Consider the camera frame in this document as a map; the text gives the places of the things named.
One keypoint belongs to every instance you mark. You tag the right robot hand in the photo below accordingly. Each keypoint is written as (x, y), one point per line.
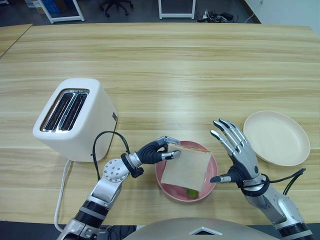
(246, 157)

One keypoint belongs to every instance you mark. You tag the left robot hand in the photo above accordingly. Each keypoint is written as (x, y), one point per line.
(150, 152)

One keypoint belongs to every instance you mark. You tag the bread slice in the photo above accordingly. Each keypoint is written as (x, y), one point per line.
(185, 170)

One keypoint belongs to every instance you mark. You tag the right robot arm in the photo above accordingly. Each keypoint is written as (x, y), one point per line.
(277, 205)

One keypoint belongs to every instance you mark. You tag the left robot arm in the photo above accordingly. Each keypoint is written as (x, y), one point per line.
(107, 190)

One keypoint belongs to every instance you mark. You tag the cream plate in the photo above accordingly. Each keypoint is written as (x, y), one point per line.
(275, 140)

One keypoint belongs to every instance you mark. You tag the pink plate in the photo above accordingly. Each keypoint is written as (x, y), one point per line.
(210, 180)

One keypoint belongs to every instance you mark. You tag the green lettuce leaf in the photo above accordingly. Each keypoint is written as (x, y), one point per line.
(192, 192)

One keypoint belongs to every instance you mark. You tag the cream toaster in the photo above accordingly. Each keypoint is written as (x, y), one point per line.
(92, 125)

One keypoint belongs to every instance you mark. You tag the robot body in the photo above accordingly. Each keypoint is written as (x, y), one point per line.
(175, 230)

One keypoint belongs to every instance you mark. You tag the black office chair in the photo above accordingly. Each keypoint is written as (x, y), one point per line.
(113, 6)

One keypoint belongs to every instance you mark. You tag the white table frame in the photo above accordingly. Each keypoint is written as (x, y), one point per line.
(176, 15)
(67, 17)

